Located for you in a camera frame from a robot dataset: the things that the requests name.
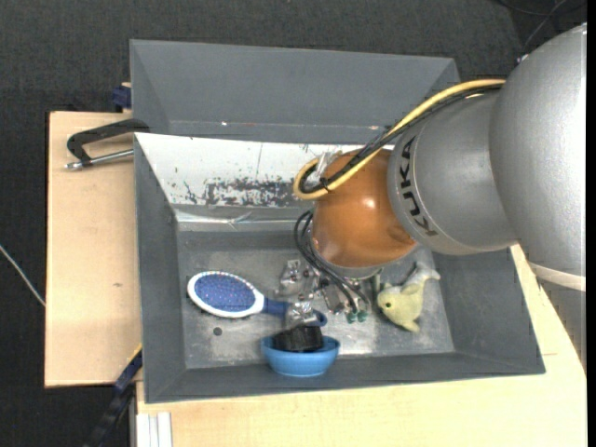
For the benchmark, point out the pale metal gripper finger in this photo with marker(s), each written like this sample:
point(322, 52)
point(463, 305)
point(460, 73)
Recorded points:
point(294, 277)
point(302, 312)

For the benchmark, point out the black round cap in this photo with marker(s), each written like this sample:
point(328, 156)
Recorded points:
point(298, 339)

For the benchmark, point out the blue bowl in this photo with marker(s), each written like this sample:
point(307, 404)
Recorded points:
point(298, 363)

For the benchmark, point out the yellow-green plush fish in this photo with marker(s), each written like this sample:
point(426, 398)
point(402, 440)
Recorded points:
point(402, 307)

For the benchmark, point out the blue and white hairbrush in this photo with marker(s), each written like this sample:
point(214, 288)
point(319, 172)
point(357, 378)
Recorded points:
point(223, 294)

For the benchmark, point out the grey metal bin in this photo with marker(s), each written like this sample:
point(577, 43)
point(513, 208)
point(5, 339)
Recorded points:
point(223, 86)

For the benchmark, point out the pale brown flat board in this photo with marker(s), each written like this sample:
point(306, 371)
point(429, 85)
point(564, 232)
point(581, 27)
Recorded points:
point(90, 249)

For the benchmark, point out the black cylinder on white bracket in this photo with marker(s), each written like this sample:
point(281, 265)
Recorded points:
point(375, 287)

